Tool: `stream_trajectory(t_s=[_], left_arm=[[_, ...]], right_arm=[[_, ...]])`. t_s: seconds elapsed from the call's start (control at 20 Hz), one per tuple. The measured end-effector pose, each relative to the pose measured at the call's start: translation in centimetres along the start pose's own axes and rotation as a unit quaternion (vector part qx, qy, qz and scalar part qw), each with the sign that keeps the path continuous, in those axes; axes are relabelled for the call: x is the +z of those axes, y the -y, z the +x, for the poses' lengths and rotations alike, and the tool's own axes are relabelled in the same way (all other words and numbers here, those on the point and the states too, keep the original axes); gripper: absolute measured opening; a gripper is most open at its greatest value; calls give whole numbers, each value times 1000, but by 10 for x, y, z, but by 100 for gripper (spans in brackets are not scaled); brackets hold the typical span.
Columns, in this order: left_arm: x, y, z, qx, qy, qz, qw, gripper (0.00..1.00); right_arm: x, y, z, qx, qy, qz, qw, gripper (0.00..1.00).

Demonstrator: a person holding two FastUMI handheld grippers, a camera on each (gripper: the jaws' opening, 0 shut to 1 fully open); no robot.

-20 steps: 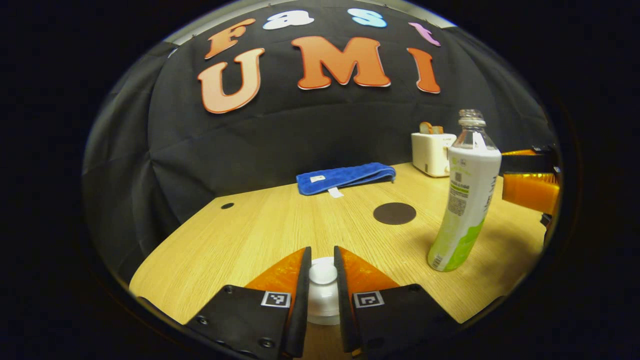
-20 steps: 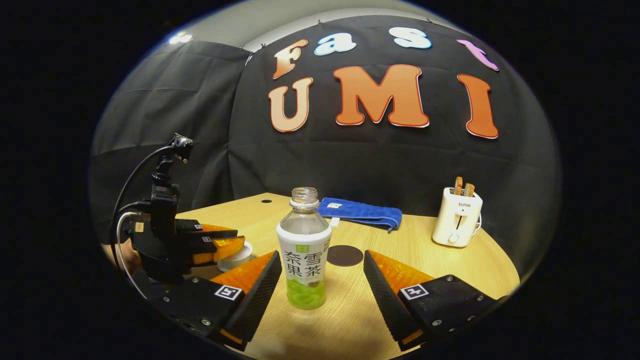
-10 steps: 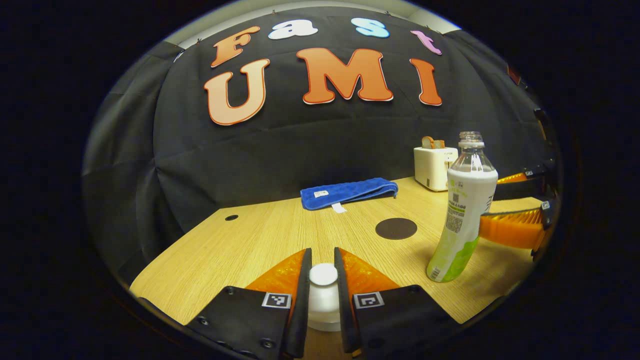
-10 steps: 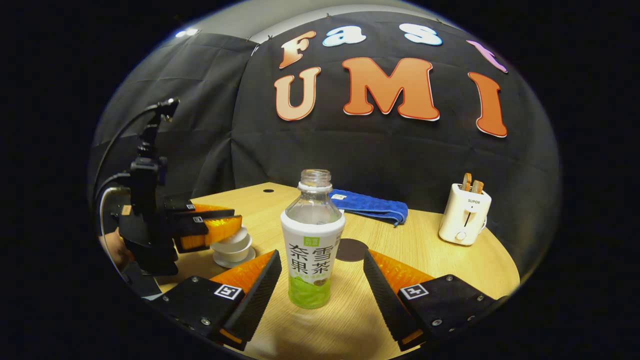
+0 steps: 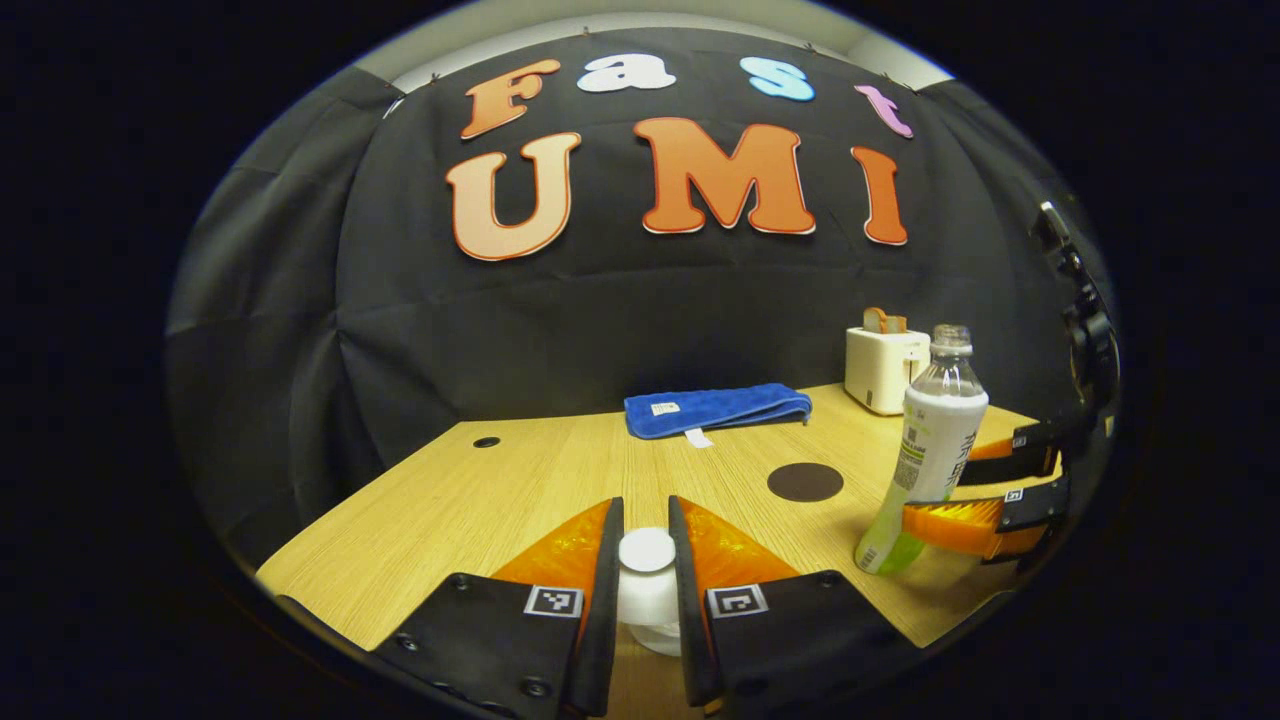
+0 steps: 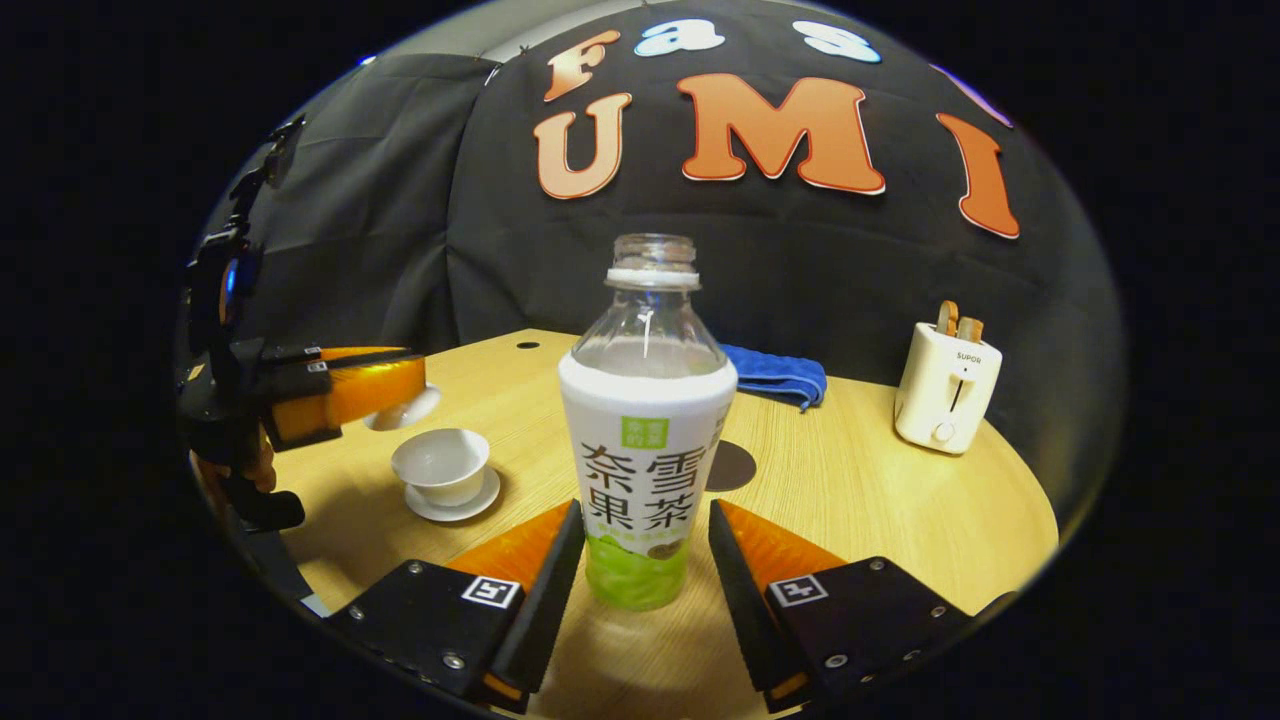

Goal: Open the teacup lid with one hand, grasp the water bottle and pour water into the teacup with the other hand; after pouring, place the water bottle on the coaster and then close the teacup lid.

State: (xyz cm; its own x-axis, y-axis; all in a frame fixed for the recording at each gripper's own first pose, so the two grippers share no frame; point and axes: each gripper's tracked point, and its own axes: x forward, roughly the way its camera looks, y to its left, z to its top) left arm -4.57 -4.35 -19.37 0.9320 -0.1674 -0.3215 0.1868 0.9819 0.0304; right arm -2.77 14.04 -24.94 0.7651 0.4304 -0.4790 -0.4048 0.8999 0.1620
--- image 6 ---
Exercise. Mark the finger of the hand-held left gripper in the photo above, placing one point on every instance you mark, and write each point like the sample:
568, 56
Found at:
360, 395
365, 355

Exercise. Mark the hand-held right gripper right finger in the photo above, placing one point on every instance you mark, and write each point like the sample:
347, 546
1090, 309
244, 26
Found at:
735, 590

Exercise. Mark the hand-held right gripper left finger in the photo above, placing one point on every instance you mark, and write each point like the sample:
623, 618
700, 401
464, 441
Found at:
550, 600

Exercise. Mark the white teacup lid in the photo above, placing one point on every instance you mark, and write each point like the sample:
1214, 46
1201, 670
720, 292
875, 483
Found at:
415, 412

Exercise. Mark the white teacup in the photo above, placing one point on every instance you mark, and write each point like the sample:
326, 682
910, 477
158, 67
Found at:
440, 470

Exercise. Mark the dark round coaster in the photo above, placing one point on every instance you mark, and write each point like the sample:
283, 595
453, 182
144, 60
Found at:
732, 468

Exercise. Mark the clear water bottle green label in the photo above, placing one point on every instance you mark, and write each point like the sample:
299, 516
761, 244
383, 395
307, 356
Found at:
645, 430

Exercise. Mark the white saucer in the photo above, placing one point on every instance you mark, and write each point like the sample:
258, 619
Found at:
470, 508

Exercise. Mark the blue folded towel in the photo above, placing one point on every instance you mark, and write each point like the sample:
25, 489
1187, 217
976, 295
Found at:
775, 375

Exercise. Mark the white toaster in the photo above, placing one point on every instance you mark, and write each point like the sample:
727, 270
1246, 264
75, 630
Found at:
940, 395

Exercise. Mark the black backdrop cloth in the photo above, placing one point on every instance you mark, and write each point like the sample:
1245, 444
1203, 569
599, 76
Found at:
820, 280

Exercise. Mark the toast slice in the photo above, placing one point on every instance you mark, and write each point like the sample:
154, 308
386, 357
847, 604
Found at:
971, 330
948, 318

